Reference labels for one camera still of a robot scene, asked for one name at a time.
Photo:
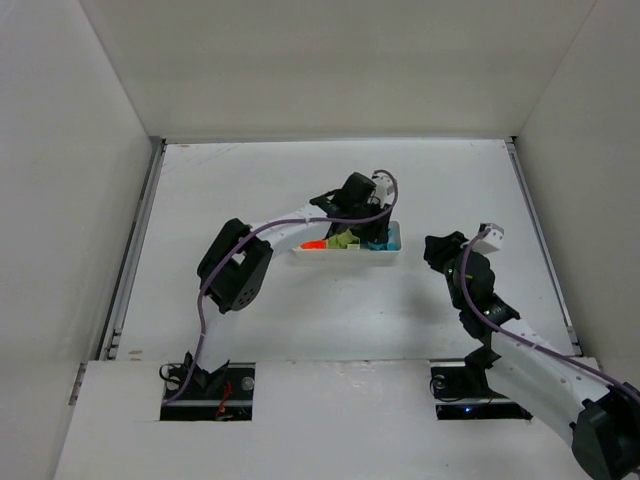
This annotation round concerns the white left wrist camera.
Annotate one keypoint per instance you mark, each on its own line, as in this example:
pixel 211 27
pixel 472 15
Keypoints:
pixel 385 189

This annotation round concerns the orange round lego piece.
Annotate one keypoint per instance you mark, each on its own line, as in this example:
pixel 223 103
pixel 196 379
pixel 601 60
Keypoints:
pixel 315 245

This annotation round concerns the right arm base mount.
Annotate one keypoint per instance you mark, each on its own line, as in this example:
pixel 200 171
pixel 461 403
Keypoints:
pixel 461 392

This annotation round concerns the white three-compartment tray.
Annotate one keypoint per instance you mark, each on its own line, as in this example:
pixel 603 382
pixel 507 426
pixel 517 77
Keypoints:
pixel 361 256

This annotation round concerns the left aluminium table rail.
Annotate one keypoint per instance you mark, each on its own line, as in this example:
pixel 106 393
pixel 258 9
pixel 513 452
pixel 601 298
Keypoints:
pixel 105 347

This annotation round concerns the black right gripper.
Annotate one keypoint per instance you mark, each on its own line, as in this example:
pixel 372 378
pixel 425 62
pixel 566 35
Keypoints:
pixel 445 245

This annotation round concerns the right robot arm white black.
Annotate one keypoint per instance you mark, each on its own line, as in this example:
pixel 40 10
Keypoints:
pixel 596 415

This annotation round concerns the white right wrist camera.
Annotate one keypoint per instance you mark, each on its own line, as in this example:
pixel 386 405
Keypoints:
pixel 490 239

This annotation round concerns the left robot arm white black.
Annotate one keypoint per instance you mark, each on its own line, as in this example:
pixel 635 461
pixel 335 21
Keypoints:
pixel 233 269

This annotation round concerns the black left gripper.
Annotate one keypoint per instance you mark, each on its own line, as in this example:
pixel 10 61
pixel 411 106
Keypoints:
pixel 375 230

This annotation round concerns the aluminium table rail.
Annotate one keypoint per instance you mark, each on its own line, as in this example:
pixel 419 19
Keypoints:
pixel 511 147
pixel 105 347

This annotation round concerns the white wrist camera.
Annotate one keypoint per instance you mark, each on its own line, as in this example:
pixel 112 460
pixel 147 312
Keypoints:
pixel 385 189
pixel 490 239

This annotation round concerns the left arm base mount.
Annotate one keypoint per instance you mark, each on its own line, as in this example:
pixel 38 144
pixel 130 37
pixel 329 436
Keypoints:
pixel 193 394

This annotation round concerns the blue lego block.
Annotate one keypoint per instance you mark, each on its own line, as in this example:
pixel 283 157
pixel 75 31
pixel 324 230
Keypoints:
pixel 391 244

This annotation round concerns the right aluminium table rail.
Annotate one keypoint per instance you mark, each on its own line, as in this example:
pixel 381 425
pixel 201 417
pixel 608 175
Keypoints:
pixel 511 147

